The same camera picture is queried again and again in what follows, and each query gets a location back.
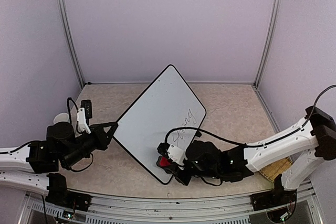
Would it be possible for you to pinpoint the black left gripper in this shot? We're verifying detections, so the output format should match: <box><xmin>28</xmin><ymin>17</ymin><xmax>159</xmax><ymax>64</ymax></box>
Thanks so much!
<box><xmin>63</xmin><ymin>123</ymin><xmax>119</xmax><ymax>168</ymax></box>

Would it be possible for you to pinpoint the red black whiteboard eraser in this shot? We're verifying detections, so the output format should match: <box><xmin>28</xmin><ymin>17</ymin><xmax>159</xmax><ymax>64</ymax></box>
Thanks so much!
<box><xmin>156</xmin><ymin>156</ymin><xmax>171</xmax><ymax>168</ymax></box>

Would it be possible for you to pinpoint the white whiteboard black frame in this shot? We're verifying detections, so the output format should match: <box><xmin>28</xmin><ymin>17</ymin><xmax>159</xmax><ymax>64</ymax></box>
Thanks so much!
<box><xmin>113</xmin><ymin>65</ymin><xmax>206</xmax><ymax>185</ymax></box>

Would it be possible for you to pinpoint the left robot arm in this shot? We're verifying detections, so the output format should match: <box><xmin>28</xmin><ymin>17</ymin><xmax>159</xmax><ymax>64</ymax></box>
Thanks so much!
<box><xmin>1</xmin><ymin>122</ymin><xmax>118</xmax><ymax>210</ymax></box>

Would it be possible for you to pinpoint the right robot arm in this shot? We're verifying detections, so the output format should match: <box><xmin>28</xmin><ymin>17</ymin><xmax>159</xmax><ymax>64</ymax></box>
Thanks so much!
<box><xmin>156</xmin><ymin>105</ymin><xmax>335</xmax><ymax>205</ymax></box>

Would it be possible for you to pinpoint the black whiteboard stand foot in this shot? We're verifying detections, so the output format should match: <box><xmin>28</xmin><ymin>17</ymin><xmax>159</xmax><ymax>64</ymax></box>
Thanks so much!
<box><xmin>195</xmin><ymin>131</ymin><xmax>202</xmax><ymax>137</ymax></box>

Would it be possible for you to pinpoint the light blue mug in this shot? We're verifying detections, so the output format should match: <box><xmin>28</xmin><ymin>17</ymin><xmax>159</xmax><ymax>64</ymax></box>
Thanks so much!
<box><xmin>53</xmin><ymin>112</ymin><xmax>70</xmax><ymax>124</ymax></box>

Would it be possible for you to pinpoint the woven bamboo tray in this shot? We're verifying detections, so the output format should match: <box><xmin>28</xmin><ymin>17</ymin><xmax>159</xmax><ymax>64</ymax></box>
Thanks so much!
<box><xmin>259</xmin><ymin>157</ymin><xmax>293</xmax><ymax>183</ymax></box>

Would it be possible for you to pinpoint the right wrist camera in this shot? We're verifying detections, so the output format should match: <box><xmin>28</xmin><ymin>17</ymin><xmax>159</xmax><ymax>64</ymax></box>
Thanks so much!
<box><xmin>157</xmin><ymin>143</ymin><xmax>185</xmax><ymax>167</ymax></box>

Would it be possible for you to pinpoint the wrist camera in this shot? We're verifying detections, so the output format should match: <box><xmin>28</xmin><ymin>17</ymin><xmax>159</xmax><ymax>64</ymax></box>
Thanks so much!
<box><xmin>157</xmin><ymin>143</ymin><xmax>185</xmax><ymax>167</ymax></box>
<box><xmin>76</xmin><ymin>100</ymin><xmax>92</xmax><ymax>134</ymax></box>

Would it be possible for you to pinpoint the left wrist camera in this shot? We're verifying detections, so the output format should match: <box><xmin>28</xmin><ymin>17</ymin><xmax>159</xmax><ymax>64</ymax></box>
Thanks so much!
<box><xmin>76</xmin><ymin>100</ymin><xmax>92</xmax><ymax>134</ymax></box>

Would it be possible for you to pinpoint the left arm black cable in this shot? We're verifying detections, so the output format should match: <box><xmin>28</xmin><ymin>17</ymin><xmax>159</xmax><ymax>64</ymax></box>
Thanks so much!
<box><xmin>66</xmin><ymin>97</ymin><xmax>94</xmax><ymax>172</ymax></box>

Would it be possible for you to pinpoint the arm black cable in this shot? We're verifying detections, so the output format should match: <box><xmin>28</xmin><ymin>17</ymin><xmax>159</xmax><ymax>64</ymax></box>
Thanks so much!
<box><xmin>164</xmin><ymin>84</ymin><xmax>336</xmax><ymax>214</ymax></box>
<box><xmin>66</xmin><ymin>97</ymin><xmax>94</xmax><ymax>172</ymax></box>

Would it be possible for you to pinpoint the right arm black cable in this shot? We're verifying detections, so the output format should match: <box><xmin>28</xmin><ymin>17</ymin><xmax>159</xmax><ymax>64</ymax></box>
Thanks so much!
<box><xmin>164</xmin><ymin>84</ymin><xmax>336</xmax><ymax>214</ymax></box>

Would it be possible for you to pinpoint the front aluminium rail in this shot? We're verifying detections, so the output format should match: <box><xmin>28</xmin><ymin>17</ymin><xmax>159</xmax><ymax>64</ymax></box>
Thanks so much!
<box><xmin>17</xmin><ymin>180</ymin><xmax>325</xmax><ymax>223</ymax></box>

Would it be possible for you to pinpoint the left aluminium corner post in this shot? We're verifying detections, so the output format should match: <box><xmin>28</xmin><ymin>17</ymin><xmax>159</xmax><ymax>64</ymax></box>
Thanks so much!
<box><xmin>57</xmin><ymin>0</ymin><xmax>86</xmax><ymax>89</ymax></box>

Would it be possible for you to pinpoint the aluminium corner post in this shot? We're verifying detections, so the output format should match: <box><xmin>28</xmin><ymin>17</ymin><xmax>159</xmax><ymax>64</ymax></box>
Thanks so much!
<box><xmin>254</xmin><ymin>0</ymin><xmax>281</xmax><ymax>90</ymax></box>
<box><xmin>57</xmin><ymin>0</ymin><xmax>86</xmax><ymax>89</ymax></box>

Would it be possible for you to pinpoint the right aluminium corner post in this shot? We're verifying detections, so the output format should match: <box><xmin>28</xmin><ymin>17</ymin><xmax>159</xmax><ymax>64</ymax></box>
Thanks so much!
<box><xmin>254</xmin><ymin>0</ymin><xmax>281</xmax><ymax>90</ymax></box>

